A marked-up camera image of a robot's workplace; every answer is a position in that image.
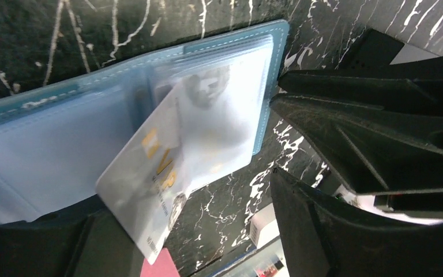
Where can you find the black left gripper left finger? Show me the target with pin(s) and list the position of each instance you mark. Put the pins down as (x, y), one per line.
(84, 239)

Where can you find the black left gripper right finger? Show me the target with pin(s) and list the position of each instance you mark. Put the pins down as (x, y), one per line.
(323, 236)

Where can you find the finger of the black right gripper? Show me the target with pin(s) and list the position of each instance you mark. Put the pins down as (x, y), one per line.
(413, 84)
(372, 151)

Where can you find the pink plastic tray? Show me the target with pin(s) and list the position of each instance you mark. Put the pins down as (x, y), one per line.
(164, 266)

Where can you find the blue leather card holder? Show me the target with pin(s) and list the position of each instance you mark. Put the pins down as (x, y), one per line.
(56, 141)

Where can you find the single grey credit card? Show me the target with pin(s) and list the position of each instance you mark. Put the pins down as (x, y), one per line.
(156, 179)

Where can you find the white small box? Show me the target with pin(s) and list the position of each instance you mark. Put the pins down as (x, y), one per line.
(263, 226)

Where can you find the dark grey perforated box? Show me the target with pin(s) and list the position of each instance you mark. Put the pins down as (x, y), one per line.
(377, 49)

